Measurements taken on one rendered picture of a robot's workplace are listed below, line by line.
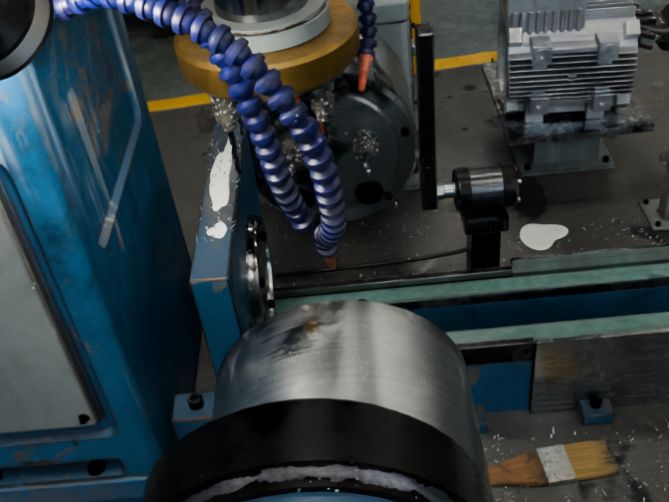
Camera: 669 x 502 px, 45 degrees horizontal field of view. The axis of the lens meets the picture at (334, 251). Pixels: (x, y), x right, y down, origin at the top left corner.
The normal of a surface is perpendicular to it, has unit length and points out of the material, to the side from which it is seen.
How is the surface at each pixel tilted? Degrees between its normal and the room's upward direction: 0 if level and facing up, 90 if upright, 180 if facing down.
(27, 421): 90
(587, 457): 2
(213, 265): 0
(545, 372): 90
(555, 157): 90
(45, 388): 90
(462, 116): 0
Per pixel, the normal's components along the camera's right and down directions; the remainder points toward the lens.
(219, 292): 0.04, 0.64
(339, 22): -0.10, -0.76
